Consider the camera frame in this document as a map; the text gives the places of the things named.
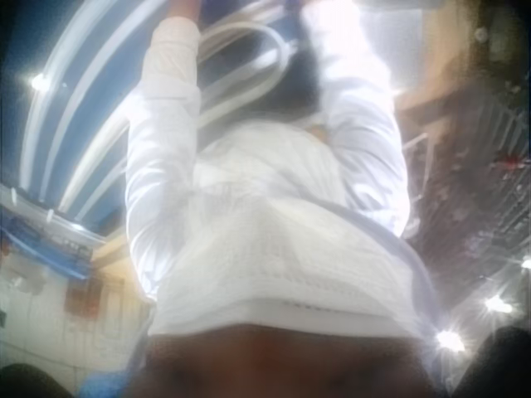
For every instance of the person's left hand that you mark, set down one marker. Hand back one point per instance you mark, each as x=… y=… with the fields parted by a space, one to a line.
x=186 y=8

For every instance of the coil of clear tubes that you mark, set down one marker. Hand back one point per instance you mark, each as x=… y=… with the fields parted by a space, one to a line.
x=274 y=41

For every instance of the bundle of long white tubes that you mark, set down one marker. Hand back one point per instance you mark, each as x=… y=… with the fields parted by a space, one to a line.
x=79 y=95

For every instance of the wooden bench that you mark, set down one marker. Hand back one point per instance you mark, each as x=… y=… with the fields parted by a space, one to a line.
x=431 y=79

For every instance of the blue crate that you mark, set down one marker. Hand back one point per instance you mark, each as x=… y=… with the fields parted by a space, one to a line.
x=45 y=253

